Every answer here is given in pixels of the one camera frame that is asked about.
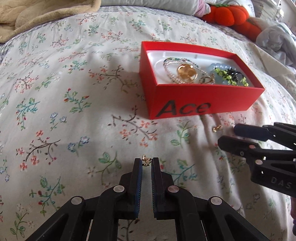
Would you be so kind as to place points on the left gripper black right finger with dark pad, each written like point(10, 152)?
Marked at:
point(171, 202)

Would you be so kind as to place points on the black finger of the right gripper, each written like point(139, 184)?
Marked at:
point(249, 149)
point(281, 133)

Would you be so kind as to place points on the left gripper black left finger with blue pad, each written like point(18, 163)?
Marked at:
point(118, 202)

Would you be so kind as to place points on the gold pearl earring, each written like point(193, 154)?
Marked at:
point(146, 161)
point(217, 128)

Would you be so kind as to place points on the red Ace cardboard box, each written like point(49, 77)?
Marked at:
point(166, 99)

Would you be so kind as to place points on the grey crumpled cloth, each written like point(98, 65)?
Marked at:
point(278, 42)

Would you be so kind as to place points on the floral white bed quilt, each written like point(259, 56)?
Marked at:
point(74, 118)

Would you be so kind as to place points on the orange plush pumpkin toy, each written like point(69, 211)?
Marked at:
point(235, 17)

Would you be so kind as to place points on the white pillow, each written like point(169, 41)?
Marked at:
point(191, 8)

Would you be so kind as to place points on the beige fleece blanket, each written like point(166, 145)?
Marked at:
point(20, 16)

